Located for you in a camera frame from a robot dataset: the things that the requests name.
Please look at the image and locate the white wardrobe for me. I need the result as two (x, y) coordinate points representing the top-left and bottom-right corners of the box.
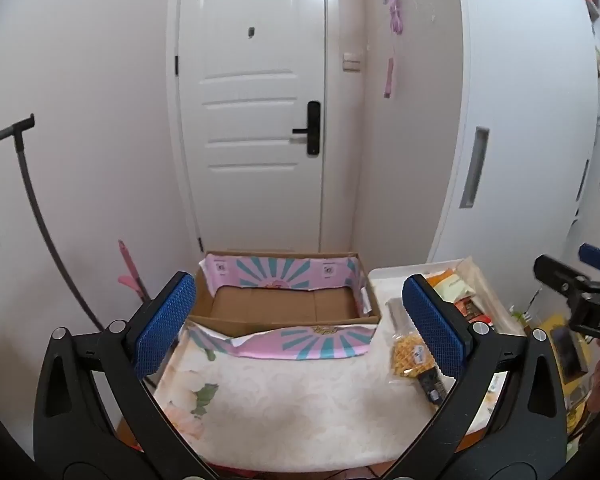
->
(424, 0), (600, 273)

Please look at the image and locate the orange and green snack packet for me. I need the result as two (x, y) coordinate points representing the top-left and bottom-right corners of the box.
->
(424, 269), (474, 307)

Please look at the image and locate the small black snack packet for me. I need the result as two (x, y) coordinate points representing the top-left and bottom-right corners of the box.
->
(417, 366), (449, 407)

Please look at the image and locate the pink broom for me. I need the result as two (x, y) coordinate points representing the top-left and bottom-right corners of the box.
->
(116, 239), (154, 307)

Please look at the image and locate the pink wall ornament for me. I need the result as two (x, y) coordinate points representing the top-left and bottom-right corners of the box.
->
(385, 0), (407, 37)

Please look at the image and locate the cardboard box with pink lining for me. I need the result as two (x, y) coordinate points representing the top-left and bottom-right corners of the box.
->
(180, 248), (384, 362)

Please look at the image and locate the white panelled door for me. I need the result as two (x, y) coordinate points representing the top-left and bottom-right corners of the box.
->
(166, 0), (367, 255)

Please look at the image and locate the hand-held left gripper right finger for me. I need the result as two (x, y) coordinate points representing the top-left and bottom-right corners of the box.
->
(395, 274), (567, 463)

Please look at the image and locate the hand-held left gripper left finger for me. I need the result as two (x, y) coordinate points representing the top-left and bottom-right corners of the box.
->
(32, 271), (208, 463)

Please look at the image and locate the black door handle lock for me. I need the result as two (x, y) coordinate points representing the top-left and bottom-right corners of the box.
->
(292, 101), (322, 155)

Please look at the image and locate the red black packet orange picture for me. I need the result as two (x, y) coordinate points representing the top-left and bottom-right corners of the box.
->
(454, 297), (483, 318)

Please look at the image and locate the white plastic tray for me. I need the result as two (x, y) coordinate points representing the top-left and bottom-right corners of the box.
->
(367, 257), (527, 343)

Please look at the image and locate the clear plastic snack packet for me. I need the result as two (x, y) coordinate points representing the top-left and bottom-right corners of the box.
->
(386, 297), (417, 338)

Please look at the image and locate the white floral tablecloth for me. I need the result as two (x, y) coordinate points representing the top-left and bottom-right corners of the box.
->
(151, 320), (512, 467)

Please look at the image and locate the yellow waffle snack packet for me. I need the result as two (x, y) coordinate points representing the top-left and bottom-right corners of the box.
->
(389, 332), (439, 382)

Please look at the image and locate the black bent pole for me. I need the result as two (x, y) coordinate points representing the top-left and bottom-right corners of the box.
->
(0, 114), (107, 335)

